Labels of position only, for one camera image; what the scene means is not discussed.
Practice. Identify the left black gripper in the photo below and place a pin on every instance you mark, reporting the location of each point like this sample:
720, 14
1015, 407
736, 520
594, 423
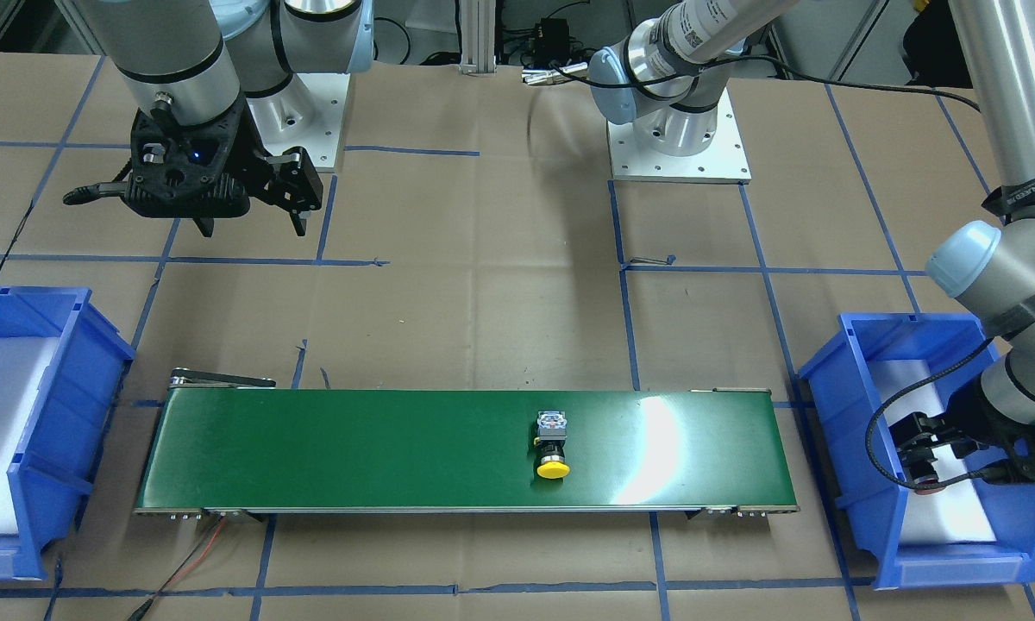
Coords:
969, 429

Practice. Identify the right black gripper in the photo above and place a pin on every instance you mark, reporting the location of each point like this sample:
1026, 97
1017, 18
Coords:
251, 152

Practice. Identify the red push button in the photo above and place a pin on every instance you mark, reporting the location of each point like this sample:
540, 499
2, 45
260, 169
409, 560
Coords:
928, 486

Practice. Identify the yellow push button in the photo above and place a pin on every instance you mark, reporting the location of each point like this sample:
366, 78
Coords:
551, 433

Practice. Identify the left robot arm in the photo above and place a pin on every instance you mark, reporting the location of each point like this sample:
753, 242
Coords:
672, 68

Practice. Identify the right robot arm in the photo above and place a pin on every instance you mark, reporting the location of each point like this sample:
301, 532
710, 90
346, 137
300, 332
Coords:
186, 62

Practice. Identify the blue plastic bin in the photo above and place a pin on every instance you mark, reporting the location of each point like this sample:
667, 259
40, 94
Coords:
61, 360
880, 367

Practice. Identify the green conveyor belt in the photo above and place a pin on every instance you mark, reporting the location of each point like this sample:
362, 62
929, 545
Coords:
261, 450

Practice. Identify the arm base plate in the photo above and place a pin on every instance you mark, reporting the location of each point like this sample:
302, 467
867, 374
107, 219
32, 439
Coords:
308, 113
681, 138

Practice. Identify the aluminium frame post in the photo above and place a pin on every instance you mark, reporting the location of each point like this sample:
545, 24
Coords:
478, 36

